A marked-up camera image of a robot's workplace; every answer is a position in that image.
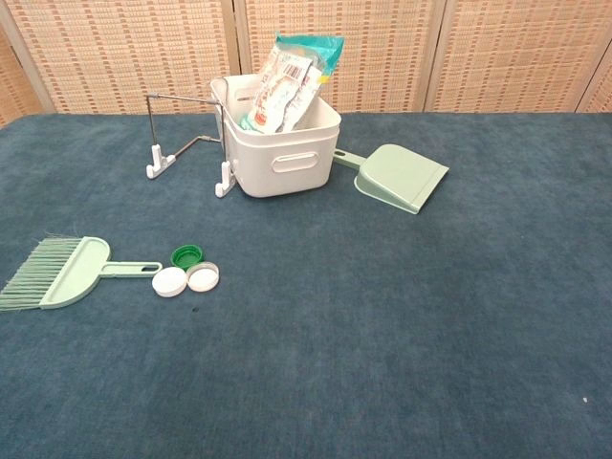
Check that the white bottle cap side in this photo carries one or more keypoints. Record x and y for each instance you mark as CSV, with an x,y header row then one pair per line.
x,y
202,279

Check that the green bottle cap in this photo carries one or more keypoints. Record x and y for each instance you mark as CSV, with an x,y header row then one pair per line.
x,y
187,255

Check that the white bottle cap top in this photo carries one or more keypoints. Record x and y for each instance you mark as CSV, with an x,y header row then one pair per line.
x,y
169,282

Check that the white plastic storage bin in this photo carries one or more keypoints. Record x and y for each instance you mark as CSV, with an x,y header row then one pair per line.
x,y
287,177

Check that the blue carpet table cover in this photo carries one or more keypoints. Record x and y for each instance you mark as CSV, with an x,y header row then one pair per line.
x,y
382,311

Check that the light green dustpan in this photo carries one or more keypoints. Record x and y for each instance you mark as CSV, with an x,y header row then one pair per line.
x,y
401,172

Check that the white red snack bag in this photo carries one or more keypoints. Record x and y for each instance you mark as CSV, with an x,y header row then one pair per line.
x,y
282,95

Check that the teal snack bag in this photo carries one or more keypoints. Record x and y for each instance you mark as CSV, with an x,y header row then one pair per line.
x,y
331,51

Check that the woven bamboo folding screen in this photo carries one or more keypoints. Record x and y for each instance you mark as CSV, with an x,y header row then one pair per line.
x,y
119,48

